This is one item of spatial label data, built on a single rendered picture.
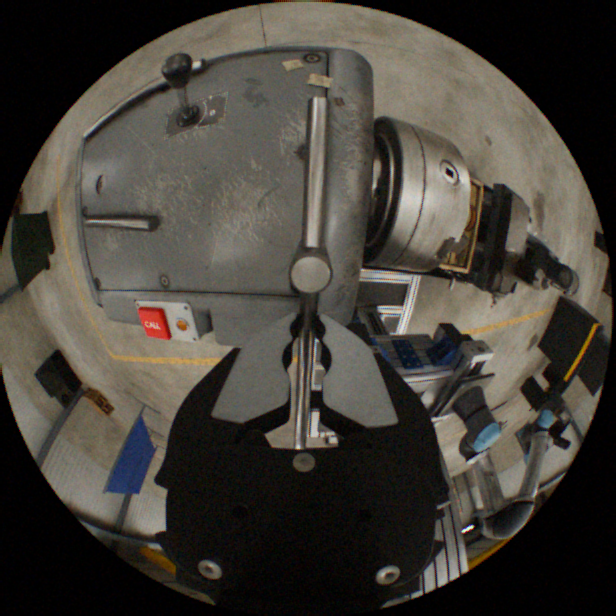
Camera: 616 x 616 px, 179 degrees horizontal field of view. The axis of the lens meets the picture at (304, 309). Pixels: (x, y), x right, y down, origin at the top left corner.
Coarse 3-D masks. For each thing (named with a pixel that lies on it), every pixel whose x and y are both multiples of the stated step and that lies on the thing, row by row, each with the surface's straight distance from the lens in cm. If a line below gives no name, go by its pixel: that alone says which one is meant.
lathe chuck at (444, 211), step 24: (432, 144) 35; (432, 168) 31; (456, 168) 35; (432, 192) 30; (456, 192) 33; (432, 216) 30; (456, 216) 33; (432, 240) 32; (456, 240) 35; (408, 264) 36; (432, 264) 38
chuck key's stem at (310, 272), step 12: (300, 240) 15; (300, 252) 10; (312, 252) 9; (324, 252) 11; (300, 264) 9; (312, 264) 9; (324, 264) 9; (300, 276) 10; (312, 276) 10; (324, 276) 10; (300, 288) 10; (312, 288) 10; (324, 288) 10
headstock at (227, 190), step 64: (256, 64) 32; (320, 64) 31; (128, 128) 41; (192, 128) 30; (256, 128) 26; (128, 192) 36; (192, 192) 27; (256, 192) 24; (128, 256) 37; (192, 256) 28; (256, 256) 25; (128, 320) 46; (256, 320) 28
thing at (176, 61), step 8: (176, 56) 16; (184, 56) 16; (168, 64) 16; (176, 64) 16; (184, 64) 16; (192, 64) 17; (168, 72) 16; (176, 72) 16; (184, 72) 16; (168, 80) 17; (176, 80) 17; (184, 80) 18; (176, 88) 19
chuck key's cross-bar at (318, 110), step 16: (320, 112) 12; (320, 128) 11; (320, 144) 11; (320, 160) 11; (304, 176) 11; (320, 176) 11; (304, 192) 11; (320, 192) 11; (304, 208) 11; (320, 208) 11; (304, 224) 11; (320, 224) 11; (304, 240) 11; (320, 240) 11; (304, 304) 12; (304, 320) 13; (304, 336) 13; (304, 352) 14; (304, 368) 14; (304, 384) 15; (304, 400) 16; (304, 416) 17; (304, 432) 19; (304, 448) 21
